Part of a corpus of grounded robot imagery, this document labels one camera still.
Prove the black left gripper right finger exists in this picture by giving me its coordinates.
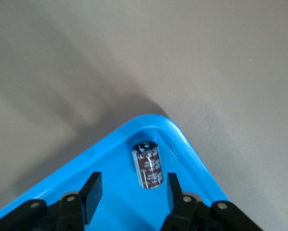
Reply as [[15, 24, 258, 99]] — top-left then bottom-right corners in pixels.
[[159, 172, 262, 231]]

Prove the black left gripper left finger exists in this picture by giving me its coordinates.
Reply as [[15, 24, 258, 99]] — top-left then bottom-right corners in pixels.
[[0, 171, 103, 231]]

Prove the brown cylindrical capacitor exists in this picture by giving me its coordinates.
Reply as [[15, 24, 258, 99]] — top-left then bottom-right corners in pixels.
[[131, 141, 164, 190]]

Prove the blue plastic tray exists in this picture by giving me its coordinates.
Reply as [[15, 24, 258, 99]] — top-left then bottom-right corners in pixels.
[[0, 114, 229, 231]]

